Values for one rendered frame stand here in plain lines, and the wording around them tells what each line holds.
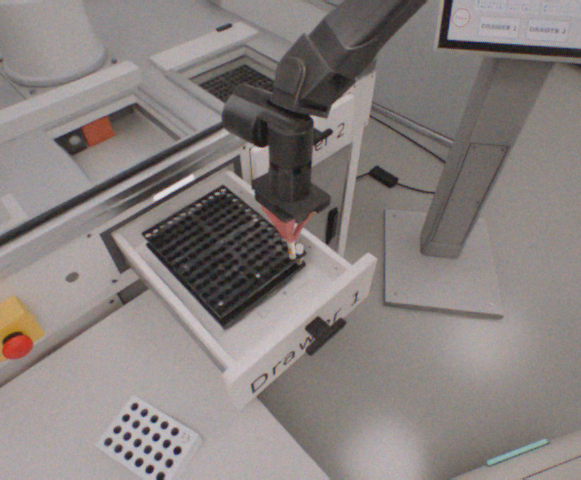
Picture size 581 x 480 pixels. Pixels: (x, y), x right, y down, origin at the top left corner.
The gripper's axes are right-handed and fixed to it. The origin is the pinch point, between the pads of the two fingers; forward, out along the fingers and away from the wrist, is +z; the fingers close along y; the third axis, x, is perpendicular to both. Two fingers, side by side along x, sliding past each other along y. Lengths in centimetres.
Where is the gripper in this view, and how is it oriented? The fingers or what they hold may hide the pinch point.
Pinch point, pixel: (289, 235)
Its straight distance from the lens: 66.1
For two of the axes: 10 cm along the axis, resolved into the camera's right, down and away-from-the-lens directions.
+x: 7.5, -4.7, 4.7
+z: -0.1, 7.0, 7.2
